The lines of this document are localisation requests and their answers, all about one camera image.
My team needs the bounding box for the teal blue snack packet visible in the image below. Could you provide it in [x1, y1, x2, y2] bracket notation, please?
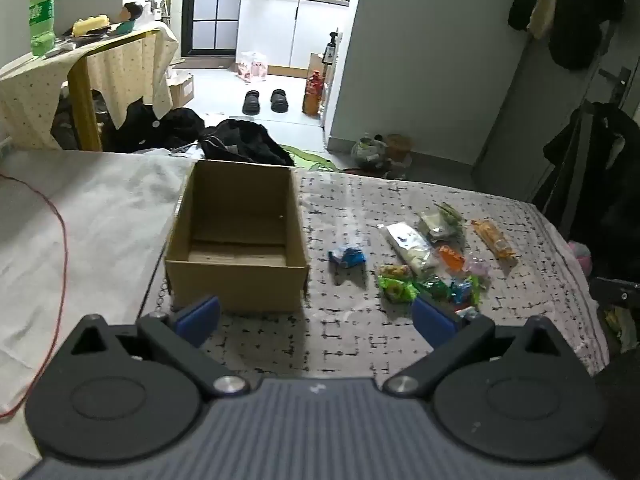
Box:
[449, 275, 486, 309]

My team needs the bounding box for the yellow flat box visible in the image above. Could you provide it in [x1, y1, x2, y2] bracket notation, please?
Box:
[72, 15, 111, 37]

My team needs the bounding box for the purple mochi packet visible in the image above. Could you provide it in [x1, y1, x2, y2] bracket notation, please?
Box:
[462, 256, 493, 278]

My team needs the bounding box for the clear plastic bag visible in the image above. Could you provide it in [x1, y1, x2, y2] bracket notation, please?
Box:
[351, 135, 388, 168]

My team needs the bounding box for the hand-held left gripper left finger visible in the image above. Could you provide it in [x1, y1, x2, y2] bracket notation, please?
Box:
[65, 294, 252, 402]

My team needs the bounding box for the black hanging coat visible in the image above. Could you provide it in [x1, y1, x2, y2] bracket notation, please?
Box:
[507, 0, 626, 71]

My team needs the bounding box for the yellow wooden table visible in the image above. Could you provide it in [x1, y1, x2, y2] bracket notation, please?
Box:
[67, 27, 166, 152]

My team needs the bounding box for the white green snack packet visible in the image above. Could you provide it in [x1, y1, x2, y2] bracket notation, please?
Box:
[417, 210, 463, 243]

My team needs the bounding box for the small orange snack packet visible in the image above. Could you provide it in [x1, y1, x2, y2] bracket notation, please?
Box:
[436, 244, 467, 272]

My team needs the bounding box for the white kitchen cabinet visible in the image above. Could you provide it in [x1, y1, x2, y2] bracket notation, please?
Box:
[236, 0, 351, 71]

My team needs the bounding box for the yellow green snack packet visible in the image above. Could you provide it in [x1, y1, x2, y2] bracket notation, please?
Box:
[377, 264, 415, 281]

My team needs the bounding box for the cartoon figurine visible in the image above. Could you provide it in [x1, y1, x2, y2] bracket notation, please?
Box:
[117, 2, 146, 36]

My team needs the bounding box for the low cardboard floor box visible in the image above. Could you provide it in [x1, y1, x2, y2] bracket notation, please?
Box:
[167, 72, 195, 109]

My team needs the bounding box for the pink plastic bag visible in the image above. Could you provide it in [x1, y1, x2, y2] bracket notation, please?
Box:
[236, 51, 270, 82]

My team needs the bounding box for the black hanging jacket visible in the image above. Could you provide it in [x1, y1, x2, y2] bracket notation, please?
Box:
[542, 102, 640, 281]

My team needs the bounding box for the green beige snack packet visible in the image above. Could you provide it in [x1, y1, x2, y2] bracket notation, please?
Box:
[434, 201, 466, 226]

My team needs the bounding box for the pink plush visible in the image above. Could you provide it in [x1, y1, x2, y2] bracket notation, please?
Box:
[567, 240, 593, 276]

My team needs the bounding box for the table with dotted cloth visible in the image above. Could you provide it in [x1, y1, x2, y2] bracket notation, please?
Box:
[0, 22, 180, 150]

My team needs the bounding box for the black bag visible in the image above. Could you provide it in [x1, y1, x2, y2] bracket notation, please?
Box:
[199, 120, 296, 166]

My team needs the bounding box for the green floor mat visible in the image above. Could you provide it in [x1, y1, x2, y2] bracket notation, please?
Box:
[280, 144, 341, 173]

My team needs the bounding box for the door handle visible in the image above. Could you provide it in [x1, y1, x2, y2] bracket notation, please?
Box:
[597, 67, 633, 106]

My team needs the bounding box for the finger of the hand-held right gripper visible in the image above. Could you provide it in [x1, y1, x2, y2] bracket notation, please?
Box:
[590, 276, 640, 311]

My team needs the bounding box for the black framed glass door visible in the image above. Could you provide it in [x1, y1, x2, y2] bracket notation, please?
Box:
[181, 0, 246, 56]

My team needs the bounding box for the red cable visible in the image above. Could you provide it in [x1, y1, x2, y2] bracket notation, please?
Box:
[0, 172, 68, 418]

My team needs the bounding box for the green soda bottle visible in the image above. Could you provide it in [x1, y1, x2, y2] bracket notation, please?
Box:
[29, 0, 56, 57]

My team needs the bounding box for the white blue-label snack packet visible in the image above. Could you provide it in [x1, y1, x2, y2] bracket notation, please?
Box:
[381, 222, 435, 277]

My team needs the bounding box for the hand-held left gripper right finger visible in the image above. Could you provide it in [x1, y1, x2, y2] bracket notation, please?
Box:
[382, 295, 577, 402]

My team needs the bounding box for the long orange snack packet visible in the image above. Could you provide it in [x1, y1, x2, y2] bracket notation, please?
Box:
[471, 218, 518, 261]

